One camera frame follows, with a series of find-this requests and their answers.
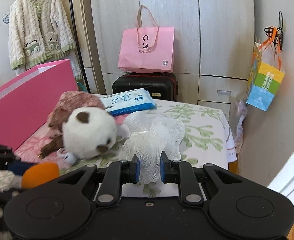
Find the white mesh bath sponge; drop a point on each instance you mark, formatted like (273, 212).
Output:
(149, 137)

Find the colourful hanging paper bag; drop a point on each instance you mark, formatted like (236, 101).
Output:
(266, 72)

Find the white wardrobe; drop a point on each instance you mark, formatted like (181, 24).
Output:
(213, 40)

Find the white brown plush dog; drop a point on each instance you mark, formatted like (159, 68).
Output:
(88, 132)

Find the pink cardboard box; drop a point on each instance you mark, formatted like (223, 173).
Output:
(27, 100)

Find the blue white wipes pack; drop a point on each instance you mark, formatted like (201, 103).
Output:
(128, 102)

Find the black suitcase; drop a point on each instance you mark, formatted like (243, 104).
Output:
(162, 86)

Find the pink paper shopping bag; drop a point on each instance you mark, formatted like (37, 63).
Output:
(147, 50)

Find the white knit cardigan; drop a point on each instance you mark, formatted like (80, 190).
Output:
(39, 32)

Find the orange makeup sponge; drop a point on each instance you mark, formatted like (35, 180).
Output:
(39, 174)

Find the floral tablecloth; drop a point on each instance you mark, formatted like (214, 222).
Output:
(208, 139)

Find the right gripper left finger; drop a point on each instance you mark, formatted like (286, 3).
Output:
(112, 179)

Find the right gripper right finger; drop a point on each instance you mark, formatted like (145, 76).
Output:
(181, 173)

